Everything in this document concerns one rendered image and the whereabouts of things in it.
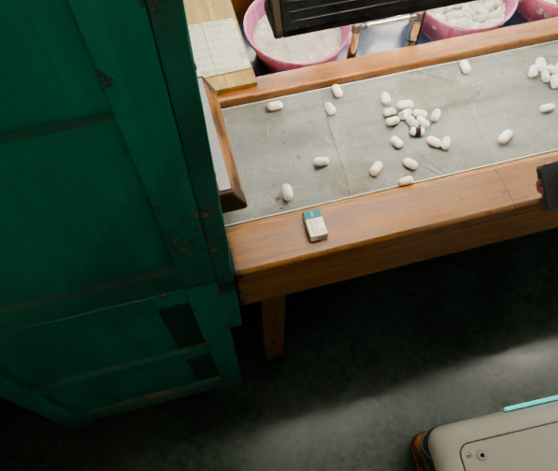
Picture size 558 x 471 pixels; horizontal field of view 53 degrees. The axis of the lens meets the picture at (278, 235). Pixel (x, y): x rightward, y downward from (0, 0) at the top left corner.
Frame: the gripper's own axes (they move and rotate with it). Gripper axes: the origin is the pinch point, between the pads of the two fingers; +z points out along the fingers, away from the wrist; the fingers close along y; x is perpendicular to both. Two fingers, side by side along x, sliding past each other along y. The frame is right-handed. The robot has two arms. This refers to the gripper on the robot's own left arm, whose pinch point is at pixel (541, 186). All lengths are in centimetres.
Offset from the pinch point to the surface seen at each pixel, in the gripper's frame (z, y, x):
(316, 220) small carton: 25.1, 31.6, -1.6
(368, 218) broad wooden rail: 26.5, 20.9, 0.2
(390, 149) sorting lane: 36.4, 10.4, -13.3
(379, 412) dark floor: 81, 14, 60
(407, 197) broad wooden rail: 27.8, 11.8, -2.3
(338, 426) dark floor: 81, 27, 61
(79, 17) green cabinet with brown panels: -36, 58, -22
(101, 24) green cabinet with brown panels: -35, 57, -21
